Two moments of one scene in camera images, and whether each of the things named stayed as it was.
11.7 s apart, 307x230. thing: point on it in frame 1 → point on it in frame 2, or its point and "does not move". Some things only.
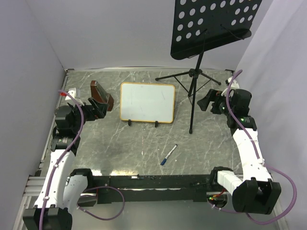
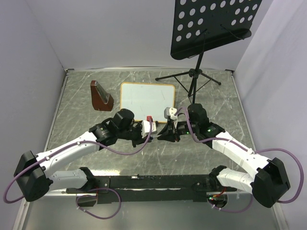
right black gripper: (212, 96) → (170, 132)
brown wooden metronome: (98, 92) does not move
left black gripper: (100, 108) → (139, 139)
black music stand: (201, 25) does not move
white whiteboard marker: (171, 151) → (154, 136)
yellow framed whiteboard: (147, 102) does not move
